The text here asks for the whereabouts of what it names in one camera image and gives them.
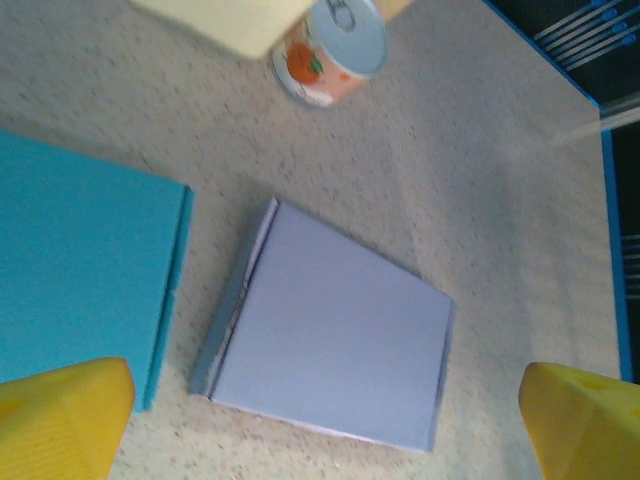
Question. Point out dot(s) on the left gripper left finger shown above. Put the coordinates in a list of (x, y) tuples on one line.
[(60, 425)]

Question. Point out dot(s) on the tin can orange label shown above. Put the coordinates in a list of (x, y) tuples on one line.
[(340, 55)]

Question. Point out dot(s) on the cream knife block orange top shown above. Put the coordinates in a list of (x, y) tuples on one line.
[(235, 25)]

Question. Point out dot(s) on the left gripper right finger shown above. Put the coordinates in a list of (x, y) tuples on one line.
[(590, 430)]

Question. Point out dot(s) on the purple paper box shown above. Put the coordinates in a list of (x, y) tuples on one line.
[(340, 325)]

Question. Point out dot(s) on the blue paper box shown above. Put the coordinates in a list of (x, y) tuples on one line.
[(85, 260)]

